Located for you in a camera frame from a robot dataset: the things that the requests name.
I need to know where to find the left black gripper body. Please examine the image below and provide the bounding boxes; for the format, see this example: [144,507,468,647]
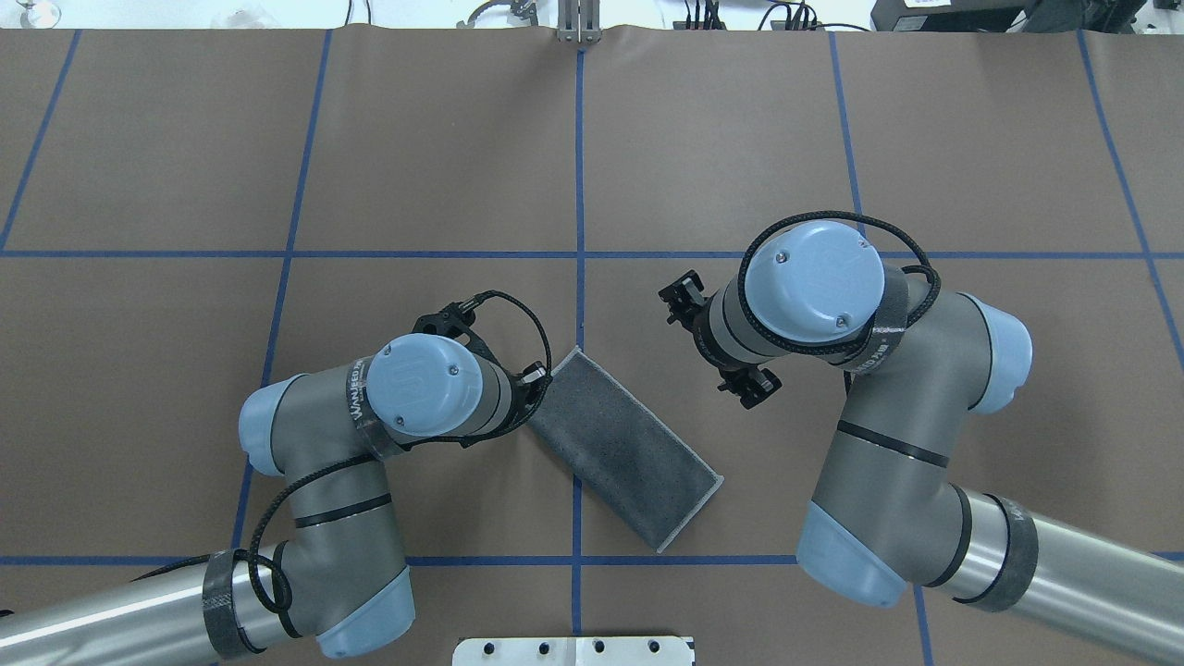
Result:
[498,374,542,435]

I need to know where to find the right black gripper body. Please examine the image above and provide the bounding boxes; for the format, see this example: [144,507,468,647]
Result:
[686,290,732,366]

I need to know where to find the pink and grey towel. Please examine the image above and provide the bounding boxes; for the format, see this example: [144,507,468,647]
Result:
[529,347,723,555]

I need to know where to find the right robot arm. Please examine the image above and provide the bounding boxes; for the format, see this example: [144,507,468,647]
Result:
[659,210,1183,665]

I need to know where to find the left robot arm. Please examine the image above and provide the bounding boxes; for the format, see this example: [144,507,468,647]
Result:
[4,333,551,665]

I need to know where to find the black equipment box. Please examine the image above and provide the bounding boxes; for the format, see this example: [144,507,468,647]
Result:
[870,1,1147,34]

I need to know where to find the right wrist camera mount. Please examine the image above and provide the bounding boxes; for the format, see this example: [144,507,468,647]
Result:
[716,365,783,410]

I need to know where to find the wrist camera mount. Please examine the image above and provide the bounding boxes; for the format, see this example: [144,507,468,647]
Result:
[716,365,783,410]
[411,297,496,361]

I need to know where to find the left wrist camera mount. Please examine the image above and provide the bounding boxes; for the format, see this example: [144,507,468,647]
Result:
[411,297,496,361]

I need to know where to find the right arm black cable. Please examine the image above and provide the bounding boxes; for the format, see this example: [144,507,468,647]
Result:
[736,211,942,360]

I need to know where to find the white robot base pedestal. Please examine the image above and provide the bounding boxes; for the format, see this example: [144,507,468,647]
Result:
[451,635,697,665]

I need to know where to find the metal camera stand bracket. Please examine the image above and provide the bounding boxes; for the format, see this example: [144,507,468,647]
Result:
[556,0,603,45]

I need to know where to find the background cables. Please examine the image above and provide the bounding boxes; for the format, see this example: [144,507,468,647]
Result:
[675,0,870,32]

